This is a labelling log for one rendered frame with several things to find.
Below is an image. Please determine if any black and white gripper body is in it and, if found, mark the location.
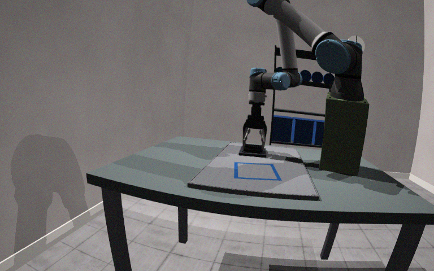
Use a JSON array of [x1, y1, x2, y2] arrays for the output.
[[247, 102, 264, 129]]

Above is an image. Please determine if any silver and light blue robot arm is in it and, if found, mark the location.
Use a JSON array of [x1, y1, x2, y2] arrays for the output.
[[247, 0, 364, 103]]

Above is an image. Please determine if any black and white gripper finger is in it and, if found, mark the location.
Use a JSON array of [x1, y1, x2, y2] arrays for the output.
[[259, 121, 267, 151], [242, 120, 250, 149]]

